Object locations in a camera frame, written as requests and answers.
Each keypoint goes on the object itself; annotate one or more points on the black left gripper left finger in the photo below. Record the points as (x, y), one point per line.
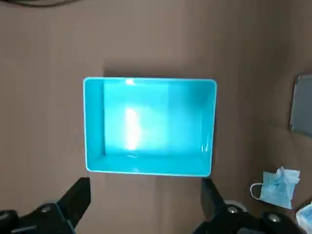
(61, 214)

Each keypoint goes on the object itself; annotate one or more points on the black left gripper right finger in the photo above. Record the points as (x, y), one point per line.
(226, 219)

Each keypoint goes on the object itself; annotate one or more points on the used blue mask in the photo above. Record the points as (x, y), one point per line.
(278, 187)

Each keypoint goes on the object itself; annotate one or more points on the new mask packet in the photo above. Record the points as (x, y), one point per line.
(306, 218)

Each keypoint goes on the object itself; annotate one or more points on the blue plastic box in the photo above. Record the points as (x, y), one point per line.
(151, 122)

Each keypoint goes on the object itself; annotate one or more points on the silver metal case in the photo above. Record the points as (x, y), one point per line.
(303, 104)

